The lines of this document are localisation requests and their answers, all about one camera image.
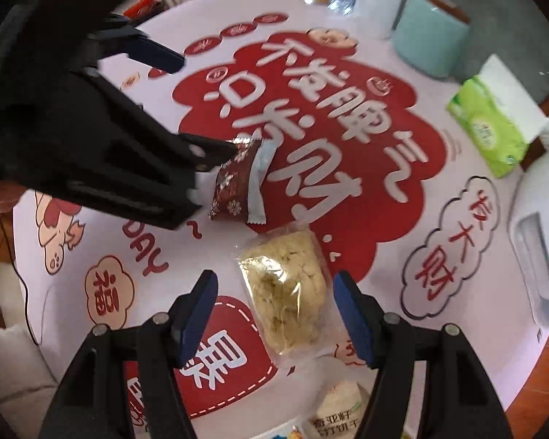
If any green tissue pack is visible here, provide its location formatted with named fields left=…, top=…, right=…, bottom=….
left=447, top=54, right=549, bottom=179

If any dark red snack packet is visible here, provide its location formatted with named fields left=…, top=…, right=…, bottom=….
left=209, top=137, right=277, bottom=225

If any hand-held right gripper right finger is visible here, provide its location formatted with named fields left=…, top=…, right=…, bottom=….
left=333, top=271, right=508, bottom=439

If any beige crumbly snack packet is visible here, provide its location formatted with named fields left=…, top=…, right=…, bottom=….
left=235, top=224, right=344, bottom=367

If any red and white cracker packet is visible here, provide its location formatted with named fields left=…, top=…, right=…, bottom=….
left=302, top=377, right=371, bottom=439

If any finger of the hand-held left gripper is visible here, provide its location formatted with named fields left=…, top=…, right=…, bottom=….
left=41, top=72, right=236, bottom=230
left=89, top=25, right=186, bottom=74

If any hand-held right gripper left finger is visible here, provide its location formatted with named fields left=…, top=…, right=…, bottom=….
left=39, top=271, right=219, bottom=439

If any pink printed tablecloth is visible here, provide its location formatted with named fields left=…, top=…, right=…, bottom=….
left=11, top=0, right=549, bottom=439

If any mint green canister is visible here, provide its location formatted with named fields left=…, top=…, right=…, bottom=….
left=391, top=0, right=471, bottom=78

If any white water dispenser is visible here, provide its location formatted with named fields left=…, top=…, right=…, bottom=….
left=508, top=165, right=549, bottom=334

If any black cable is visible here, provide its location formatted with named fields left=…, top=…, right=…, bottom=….
left=0, top=210, right=40, bottom=346

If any white squeeze bottle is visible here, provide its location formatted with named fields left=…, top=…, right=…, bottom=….
left=354, top=0, right=403, bottom=40

